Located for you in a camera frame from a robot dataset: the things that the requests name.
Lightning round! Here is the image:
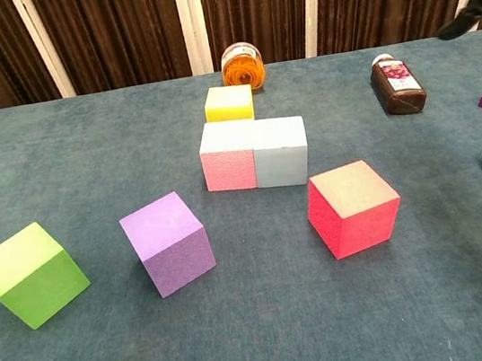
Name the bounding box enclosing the teal table cloth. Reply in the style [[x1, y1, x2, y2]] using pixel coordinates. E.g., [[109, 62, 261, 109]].
[[0, 31, 482, 361]]

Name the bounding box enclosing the green foam cube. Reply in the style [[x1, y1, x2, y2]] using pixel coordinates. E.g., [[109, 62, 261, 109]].
[[0, 215, 97, 337]]

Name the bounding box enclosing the dark brown curtain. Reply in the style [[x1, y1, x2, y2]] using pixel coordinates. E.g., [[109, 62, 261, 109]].
[[0, 0, 482, 113]]

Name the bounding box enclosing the red foam cube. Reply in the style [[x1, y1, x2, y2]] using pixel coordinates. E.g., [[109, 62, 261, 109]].
[[300, 155, 409, 265]]

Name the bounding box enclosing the purple foam cube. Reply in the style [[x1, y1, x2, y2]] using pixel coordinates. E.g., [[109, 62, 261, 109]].
[[115, 186, 221, 304]]

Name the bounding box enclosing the yellow foam cube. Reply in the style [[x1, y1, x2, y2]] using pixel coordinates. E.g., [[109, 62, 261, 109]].
[[201, 81, 257, 127]]

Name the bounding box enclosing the orange snack jar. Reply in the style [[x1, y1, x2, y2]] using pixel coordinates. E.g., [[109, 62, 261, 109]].
[[217, 39, 269, 95]]

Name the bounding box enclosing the dark juice bottle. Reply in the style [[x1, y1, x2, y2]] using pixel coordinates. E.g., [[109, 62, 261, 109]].
[[367, 48, 430, 119]]

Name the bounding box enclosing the pink foam cube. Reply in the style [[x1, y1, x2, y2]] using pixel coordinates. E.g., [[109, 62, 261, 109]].
[[195, 115, 265, 196]]

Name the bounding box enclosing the light blue foam cube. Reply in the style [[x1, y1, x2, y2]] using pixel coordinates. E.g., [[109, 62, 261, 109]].
[[248, 112, 315, 192]]

